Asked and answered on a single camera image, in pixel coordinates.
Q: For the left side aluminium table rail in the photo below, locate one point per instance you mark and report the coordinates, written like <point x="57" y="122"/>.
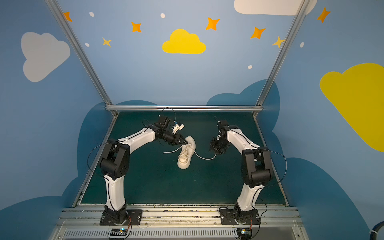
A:
<point x="91" y="168"/>

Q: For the front aluminium rail platform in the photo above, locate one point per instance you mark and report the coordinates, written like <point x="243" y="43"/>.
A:
<point x="178" y="222"/>

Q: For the left green circuit board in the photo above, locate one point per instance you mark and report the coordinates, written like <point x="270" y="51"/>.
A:
<point x="118" y="234"/>

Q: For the rear horizontal aluminium frame bar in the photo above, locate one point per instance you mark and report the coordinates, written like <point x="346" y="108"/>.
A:
<point x="137" y="108"/>

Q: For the aluminium table rail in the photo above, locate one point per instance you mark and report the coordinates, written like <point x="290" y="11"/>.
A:
<point x="277" y="178"/>
<point x="91" y="168"/>

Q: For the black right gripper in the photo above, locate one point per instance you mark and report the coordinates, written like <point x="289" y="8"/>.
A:
<point x="217" y="145"/>

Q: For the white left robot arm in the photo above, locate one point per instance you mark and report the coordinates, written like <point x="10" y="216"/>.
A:
<point x="115" y="161"/>

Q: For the right green circuit board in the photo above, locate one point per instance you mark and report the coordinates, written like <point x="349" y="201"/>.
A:
<point x="243" y="234"/>

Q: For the aluminium frame post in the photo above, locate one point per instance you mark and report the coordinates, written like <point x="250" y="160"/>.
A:
<point x="290" y="37"/>
<point x="58" y="14"/>

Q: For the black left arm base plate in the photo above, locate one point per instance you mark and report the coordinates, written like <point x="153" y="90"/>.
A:
<point x="121" y="218"/>

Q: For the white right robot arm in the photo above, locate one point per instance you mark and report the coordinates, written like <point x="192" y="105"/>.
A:
<point x="256" y="172"/>

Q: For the white shoelace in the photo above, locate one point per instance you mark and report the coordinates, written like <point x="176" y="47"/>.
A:
<point x="179" y="148"/>

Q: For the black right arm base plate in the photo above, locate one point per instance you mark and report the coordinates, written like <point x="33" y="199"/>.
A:
<point x="238" y="217"/>

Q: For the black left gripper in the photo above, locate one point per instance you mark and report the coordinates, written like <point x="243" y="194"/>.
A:
<point x="177" y="139"/>

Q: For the left rear aluminium frame post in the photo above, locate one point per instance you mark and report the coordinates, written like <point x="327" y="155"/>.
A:
<point x="58" y="14"/>

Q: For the right side aluminium table rail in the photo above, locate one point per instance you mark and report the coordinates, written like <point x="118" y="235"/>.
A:
<point x="277" y="178"/>

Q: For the white knit sneaker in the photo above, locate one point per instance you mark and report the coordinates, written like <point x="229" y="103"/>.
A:
<point x="186" y="154"/>

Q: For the green circuit board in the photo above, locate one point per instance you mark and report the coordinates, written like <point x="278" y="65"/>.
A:
<point x="243" y="234"/>
<point x="118" y="234"/>

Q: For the right rear aluminium frame post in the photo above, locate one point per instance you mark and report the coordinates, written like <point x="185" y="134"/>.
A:
<point x="290" y="37"/>

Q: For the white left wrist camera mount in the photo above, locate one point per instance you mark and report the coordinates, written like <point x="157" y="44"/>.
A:
<point x="177" y="126"/>

